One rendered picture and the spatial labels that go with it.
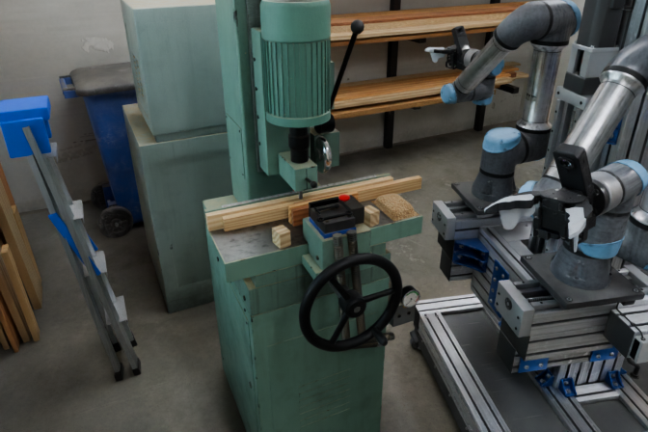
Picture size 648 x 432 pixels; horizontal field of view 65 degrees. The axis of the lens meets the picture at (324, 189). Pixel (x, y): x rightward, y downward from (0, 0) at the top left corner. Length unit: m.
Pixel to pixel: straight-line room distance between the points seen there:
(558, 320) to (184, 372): 1.50
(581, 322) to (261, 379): 0.91
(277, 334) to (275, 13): 0.87
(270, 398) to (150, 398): 0.73
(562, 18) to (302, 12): 0.87
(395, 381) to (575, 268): 1.04
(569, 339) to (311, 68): 1.01
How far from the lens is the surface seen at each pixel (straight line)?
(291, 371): 1.64
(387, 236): 1.51
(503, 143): 1.79
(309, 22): 1.27
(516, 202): 0.94
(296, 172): 1.41
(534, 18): 1.73
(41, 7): 3.57
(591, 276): 1.50
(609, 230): 1.13
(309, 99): 1.32
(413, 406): 2.19
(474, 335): 2.21
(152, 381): 2.36
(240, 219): 1.46
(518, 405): 2.00
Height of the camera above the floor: 1.64
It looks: 26 degrees down
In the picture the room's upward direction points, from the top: straight up
